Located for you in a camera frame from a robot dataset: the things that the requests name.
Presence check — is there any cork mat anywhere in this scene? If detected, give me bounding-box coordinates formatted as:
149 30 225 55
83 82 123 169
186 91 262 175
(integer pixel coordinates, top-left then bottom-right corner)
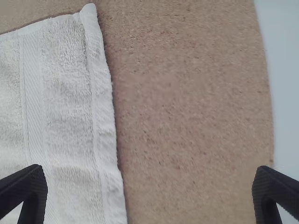
0 0 274 224

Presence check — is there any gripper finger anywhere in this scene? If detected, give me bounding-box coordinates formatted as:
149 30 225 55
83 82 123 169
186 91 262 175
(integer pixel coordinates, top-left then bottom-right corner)
251 166 299 224
0 164 48 224

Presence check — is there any pale towel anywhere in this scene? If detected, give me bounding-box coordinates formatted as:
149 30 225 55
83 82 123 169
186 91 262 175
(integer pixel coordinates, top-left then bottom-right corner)
0 2 128 224

